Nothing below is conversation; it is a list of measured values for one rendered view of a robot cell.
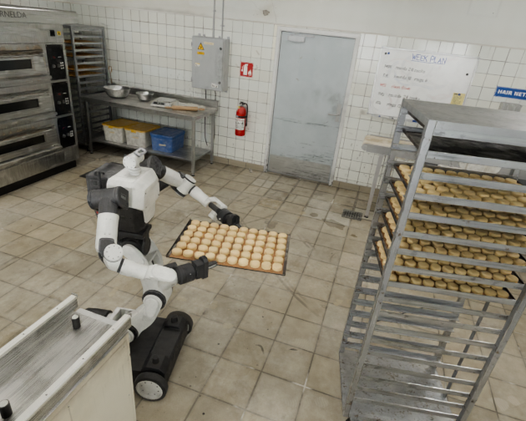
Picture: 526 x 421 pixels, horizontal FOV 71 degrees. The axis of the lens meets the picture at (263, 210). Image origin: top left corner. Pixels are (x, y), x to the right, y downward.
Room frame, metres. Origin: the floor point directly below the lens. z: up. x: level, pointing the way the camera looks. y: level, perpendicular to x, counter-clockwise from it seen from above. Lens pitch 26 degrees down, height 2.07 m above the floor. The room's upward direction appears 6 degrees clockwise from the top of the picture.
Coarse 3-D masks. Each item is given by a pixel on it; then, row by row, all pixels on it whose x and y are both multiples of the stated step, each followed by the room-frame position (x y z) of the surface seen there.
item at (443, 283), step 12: (384, 252) 1.69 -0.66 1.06; (384, 264) 1.59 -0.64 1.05; (396, 276) 1.48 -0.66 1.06; (408, 276) 1.52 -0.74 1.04; (420, 276) 1.52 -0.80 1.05; (432, 276) 1.52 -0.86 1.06; (444, 288) 1.44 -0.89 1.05; (456, 288) 1.44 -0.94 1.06; (468, 288) 1.44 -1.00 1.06; (480, 288) 1.45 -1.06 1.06; (492, 288) 1.49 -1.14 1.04
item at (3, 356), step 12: (72, 300) 1.27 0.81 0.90; (48, 312) 1.18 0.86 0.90; (60, 312) 1.21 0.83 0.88; (36, 324) 1.11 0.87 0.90; (48, 324) 1.15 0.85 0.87; (24, 336) 1.04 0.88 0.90; (36, 336) 1.09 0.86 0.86; (0, 348) 0.97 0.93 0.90; (12, 348) 0.99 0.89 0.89; (24, 348) 1.03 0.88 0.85; (0, 360) 0.94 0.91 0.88
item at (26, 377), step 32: (64, 320) 1.21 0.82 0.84; (96, 320) 1.23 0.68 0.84; (32, 352) 1.02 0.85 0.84; (64, 352) 1.04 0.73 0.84; (128, 352) 1.17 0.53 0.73; (0, 384) 0.87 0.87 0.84; (32, 384) 0.89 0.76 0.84; (96, 384) 0.98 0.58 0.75; (128, 384) 1.14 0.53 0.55; (0, 416) 0.76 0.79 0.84; (64, 416) 0.83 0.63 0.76; (96, 416) 0.96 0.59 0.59; (128, 416) 1.12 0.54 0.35
